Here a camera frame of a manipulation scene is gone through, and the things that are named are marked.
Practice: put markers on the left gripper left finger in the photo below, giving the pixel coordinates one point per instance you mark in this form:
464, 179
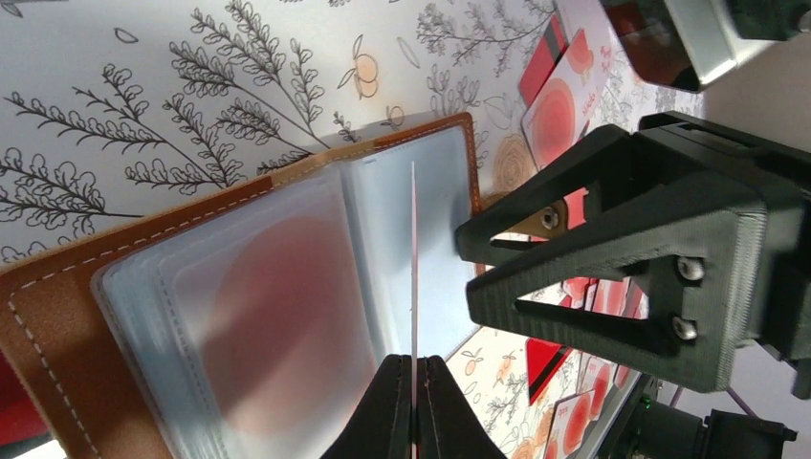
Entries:
379, 428

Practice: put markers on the red card centre pile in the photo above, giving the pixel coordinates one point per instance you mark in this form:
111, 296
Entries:
544, 359

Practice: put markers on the white card red circle top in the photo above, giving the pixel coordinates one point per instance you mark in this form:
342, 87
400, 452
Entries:
567, 100

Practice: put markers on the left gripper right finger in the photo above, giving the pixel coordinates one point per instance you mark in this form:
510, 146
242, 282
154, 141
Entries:
446, 426

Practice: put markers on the brown leather card holder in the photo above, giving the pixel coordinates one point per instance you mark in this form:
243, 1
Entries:
250, 323

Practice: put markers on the white card red circle bottom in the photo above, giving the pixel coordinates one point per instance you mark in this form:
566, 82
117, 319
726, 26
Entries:
571, 418

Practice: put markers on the red card upper left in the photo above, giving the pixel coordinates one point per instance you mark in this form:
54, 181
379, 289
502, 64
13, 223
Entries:
20, 420

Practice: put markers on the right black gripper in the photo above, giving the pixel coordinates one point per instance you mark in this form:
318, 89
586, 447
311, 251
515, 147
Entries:
696, 242

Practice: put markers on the white card red circle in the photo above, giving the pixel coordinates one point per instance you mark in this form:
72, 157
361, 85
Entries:
567, 100
571, 418

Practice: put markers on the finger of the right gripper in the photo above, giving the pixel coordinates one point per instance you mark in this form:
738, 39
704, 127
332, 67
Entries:
557, 203

